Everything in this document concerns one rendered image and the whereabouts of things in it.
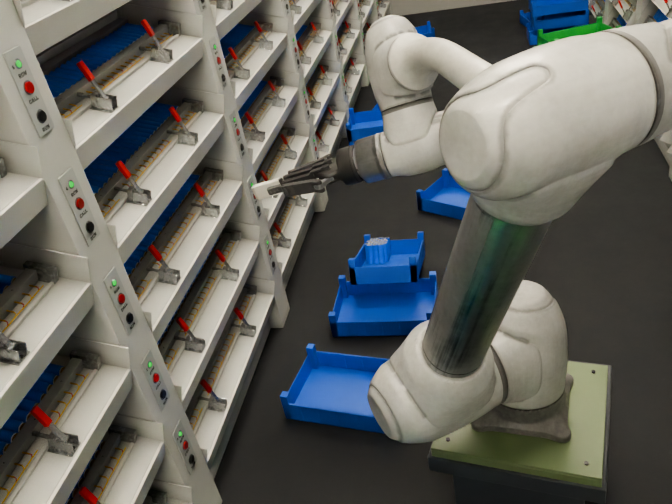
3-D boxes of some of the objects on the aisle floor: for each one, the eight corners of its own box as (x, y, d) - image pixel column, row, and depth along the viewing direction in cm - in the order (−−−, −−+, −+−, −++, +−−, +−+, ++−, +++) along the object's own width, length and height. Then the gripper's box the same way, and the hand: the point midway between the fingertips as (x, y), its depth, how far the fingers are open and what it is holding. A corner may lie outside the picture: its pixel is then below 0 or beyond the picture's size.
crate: (366, 256, 223) (364, 234, 221) (425, 253, 218) (423, 230, 216) (350, 285, 195) (347, 259, 193) (417, 282, 190) (415, 256, 188)
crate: (418, 377, 171) (415, 354, 167) (398, 436, 156) (394, 413, 151) (313, 364, 182) (308, 342, 178) (285, 418, 167) (279, 396, 162)
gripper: (362, 194, 125) (254, 223, 133) (370, 164, 136) (269, 192, 144) (348, 160, 121) (238, 192, 129) (357, 132, 132) (255, 163, 140)
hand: (269, 188), depth 135 cm, fingers closed
